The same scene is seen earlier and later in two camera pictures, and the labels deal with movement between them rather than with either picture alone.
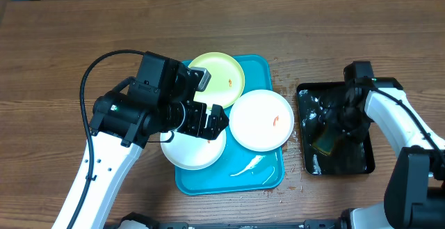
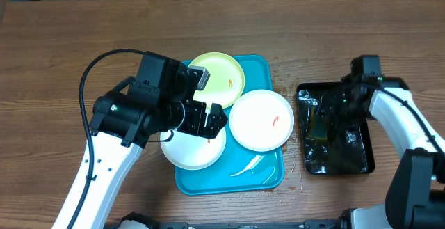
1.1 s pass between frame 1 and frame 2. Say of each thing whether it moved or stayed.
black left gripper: stayed
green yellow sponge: moved
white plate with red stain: stayed
